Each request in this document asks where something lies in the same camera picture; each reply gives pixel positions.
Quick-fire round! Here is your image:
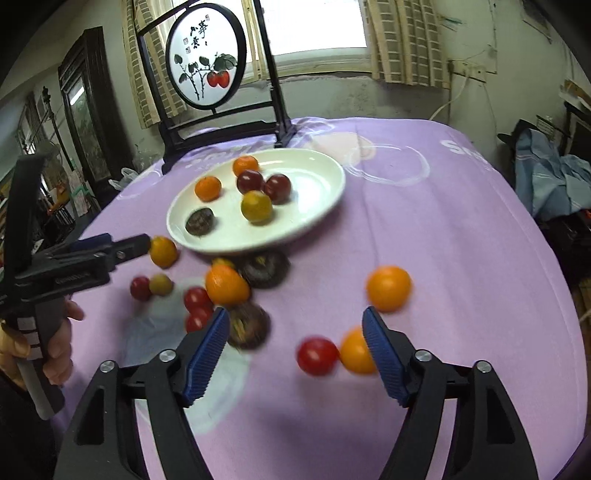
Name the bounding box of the dark red tomato left on plate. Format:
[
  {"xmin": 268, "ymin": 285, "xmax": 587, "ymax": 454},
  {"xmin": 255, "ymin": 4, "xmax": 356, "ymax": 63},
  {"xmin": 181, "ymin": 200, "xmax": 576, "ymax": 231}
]
[{"xmin": 236, "ymin": 169, "xmax": 265, "ymax": 195}]

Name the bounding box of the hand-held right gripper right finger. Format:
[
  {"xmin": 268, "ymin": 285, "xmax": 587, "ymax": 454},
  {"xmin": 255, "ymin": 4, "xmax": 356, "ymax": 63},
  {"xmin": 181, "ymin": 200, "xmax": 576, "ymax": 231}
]
[{"xmin": 361, "ymin": 306, "xmax": 541, "ymax": 480}]

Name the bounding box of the dark red tomato right on plate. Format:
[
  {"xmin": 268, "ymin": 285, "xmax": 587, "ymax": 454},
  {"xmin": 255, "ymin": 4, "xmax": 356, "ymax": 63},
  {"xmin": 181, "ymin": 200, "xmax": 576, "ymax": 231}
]
[{"xmin": 263, "ymin": 174, "xmax": 293, "ymax": 205}]

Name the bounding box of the white plastic bag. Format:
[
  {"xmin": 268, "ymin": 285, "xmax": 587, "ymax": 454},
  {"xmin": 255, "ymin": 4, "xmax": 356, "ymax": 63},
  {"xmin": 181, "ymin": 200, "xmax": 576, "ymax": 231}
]
[{"xmin": 108, "ymin": 167, "xmax": 139, "ymax": 191}]

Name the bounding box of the orange tomato on plate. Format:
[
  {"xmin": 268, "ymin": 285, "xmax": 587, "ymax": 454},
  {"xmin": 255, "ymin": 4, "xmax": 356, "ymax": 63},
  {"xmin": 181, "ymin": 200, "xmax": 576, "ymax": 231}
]
[
  {"xmin": 232, "ymin": 155, "xmax": 260, "ymax": 178},
  {"xmin": 194, "ymin": 176, "xmax": 223, "ymax": 202}
]

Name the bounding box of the round painted screen, dark frame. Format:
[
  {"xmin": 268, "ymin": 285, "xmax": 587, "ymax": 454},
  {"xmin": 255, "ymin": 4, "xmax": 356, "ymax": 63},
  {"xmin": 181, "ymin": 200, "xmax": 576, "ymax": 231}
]
[{"xmin": 131, "ymin": 0, "xmax": 296, "ymax": 175}]

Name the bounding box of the large orange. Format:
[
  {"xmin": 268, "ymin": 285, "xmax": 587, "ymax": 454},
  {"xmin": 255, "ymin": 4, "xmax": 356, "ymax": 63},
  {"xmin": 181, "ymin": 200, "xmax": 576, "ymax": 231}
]
[
  {"xmin": 366, "ymin": 265, "xmax": 413, "ymax": 312},
  {"xmin": 339, "ymin": 327, "xmax": 379, "ymax": 375},
  {"xmin": 205, "ymin": 267, "xmax": 251, "ymax": 306}
]

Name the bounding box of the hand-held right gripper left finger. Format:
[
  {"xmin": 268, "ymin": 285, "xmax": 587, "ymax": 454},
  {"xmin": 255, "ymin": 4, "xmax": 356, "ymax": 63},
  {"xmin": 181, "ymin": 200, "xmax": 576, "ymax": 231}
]
[{"xmin": 54, "ymin": 307, "xmax": 230, "ymax": 480}]

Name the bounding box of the white cable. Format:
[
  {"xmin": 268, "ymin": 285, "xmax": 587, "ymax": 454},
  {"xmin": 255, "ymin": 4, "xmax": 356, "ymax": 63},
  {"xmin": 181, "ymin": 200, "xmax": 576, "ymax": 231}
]
[{"xmin": 427, "ymin": 69, "xmax": 467, "ymax": 123}]

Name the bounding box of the wall outlet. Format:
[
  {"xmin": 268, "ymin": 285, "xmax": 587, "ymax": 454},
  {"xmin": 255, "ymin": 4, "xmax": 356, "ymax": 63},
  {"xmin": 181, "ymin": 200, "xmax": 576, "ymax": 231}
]
[{"xmin": 448, "ymin": 59, "xmax": 488, "ymax": 84}]

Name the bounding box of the window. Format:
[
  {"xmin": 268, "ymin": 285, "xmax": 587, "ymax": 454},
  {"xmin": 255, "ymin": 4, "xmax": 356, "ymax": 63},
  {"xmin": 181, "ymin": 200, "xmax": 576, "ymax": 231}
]
[{"xmin": 249, "ymin": 0, "xmax": 370, "ymax": 79}]

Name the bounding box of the orange tomato on plate top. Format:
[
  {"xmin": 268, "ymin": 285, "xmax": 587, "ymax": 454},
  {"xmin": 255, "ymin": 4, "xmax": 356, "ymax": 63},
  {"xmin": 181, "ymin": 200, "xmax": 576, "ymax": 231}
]
[{"xmin": 232, "ymin": 155, "xmax": 260, "ymax": 178}]

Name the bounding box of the black hat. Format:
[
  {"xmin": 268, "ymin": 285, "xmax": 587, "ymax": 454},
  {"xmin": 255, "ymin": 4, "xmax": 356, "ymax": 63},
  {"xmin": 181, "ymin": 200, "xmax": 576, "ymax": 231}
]
[{"xmin": 499, "ymin": 119, "xmax": 536, "ymax": 153}]

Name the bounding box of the dark red tomato on plate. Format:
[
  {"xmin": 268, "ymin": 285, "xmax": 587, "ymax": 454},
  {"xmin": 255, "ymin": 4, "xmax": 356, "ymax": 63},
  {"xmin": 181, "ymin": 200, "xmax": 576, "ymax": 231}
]
[
  {"xmin": 263, "ymin": 174, "xmax": 293, "ymax": 205},
  {"xmin": 236, "ymin": 169, "xmax": 265, "ymax": 195}
]

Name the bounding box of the small red cherry tomato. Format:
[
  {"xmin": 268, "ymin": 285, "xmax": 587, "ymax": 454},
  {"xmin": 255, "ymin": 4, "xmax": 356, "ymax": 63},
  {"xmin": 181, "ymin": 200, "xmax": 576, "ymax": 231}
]
[{"xmin": 130, "ymin": 276, "xmax": 152, "ymax": 302}]

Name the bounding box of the small yellow-green fruit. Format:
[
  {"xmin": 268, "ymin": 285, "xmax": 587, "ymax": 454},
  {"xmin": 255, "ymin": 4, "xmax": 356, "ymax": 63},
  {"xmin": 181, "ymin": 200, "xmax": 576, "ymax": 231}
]
[{"xmin": 148, "ymin": 274, "xmax": 175, "ymax": 296}]

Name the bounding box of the white plate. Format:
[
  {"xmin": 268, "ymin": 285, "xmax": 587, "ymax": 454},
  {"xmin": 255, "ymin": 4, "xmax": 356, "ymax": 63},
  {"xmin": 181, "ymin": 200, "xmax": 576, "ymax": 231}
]
[{"xmin": 166, "ymin": 148, "xmax": 347, "ymax": 254}]

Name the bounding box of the dark wooden cabinet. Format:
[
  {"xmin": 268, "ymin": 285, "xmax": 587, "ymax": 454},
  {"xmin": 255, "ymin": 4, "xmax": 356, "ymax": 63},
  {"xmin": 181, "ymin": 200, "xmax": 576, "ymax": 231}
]
[{"xmin": 58, "ymin": 27, "xmax": 134, "ymax": 195}]

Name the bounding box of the person's left forearm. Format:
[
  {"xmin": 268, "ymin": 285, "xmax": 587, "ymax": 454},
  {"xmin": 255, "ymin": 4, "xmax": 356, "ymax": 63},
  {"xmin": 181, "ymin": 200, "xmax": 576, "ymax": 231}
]
[{"xmin": 0, "ymin": 369, "xmax": 65, "ymax": 480}]

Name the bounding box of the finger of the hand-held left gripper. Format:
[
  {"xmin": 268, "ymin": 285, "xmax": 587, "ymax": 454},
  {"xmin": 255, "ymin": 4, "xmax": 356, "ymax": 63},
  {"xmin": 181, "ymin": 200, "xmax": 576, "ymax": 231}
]
[
  {"xmin": 53, "ymin": 234, "xmax": 153, "ymax": 274},
  {"xmin": 46, "ymin": 234, "xmax": 113, "ymax": 256}
]

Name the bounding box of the blue clothing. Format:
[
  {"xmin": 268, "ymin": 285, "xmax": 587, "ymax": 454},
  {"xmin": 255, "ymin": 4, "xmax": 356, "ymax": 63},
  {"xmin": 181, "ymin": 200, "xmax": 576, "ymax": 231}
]
[{"xmin": 515, "ymin": 128, "xmax": 591, "ymax": 220}]

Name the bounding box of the dark brown round fruit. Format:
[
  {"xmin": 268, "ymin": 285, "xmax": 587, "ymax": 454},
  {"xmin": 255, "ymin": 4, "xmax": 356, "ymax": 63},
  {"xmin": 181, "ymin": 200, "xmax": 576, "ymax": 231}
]
[
  {"xmin": 226, "ymin": 302, "xmax": 271, "ymax": 350},
  {"xmin": 185, "ymin": 208, "xmax": 216, "ymax": 237},
  {"xmin": 236, "ymin": 250, "xmax": 291, "ymax": 289}
]

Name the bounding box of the orange tomato on plate left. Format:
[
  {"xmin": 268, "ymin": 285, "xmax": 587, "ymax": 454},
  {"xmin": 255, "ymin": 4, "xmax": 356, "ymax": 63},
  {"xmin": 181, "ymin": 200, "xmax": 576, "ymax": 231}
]
[{"xmin": 194, "ymin": 176, "xmax": 223, "ymax": 202}]

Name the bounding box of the beige checked curtain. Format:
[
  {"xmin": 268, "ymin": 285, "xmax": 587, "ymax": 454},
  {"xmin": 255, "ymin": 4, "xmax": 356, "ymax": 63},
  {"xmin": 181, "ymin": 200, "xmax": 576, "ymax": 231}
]
[
  {"xmin": 122, "ymin": 0, "xmax": 185, "ymax": 130},
  {"xmin": 365, "ymin": 0, "xmax": 451, "ymax": 88}
]

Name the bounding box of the person's left hand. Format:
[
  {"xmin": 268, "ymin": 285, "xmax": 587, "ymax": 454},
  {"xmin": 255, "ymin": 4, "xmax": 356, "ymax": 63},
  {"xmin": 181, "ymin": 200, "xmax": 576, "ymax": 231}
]
[{"xmin": 0, "ymin": 299, "xmax": 86, "ymax": 391}]

